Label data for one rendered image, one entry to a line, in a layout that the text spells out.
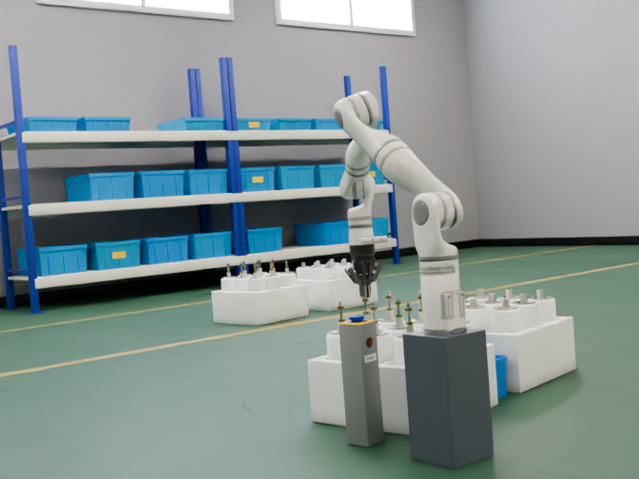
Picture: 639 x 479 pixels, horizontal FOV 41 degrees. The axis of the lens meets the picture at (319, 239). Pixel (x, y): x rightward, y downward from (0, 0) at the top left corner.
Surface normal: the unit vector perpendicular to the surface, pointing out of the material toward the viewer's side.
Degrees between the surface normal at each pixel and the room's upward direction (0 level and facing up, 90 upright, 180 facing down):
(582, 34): 90
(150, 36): 90
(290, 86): 90
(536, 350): 90
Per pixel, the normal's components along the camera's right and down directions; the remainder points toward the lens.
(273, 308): 0.70, -0.03
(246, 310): -0.71, 0.08
